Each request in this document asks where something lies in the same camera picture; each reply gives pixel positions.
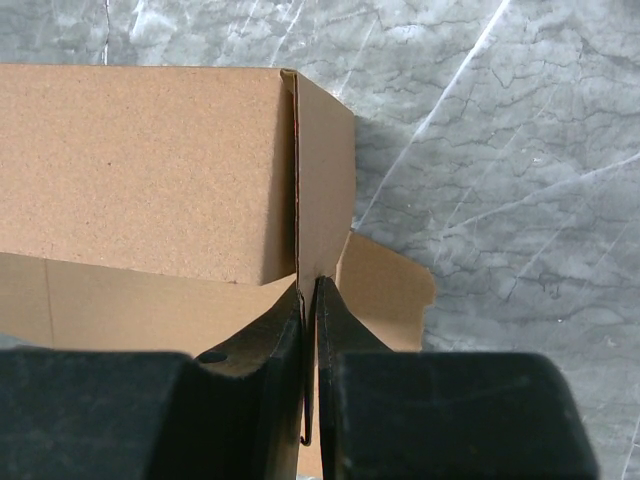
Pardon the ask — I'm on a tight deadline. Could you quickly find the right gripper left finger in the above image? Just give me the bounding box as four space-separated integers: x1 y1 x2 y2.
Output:
1 289 304 479

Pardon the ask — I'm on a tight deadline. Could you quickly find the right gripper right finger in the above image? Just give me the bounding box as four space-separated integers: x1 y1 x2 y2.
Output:
313 277 600 479

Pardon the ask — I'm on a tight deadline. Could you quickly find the brown cardboard box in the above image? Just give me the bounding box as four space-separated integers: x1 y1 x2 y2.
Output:
1 64 434 447

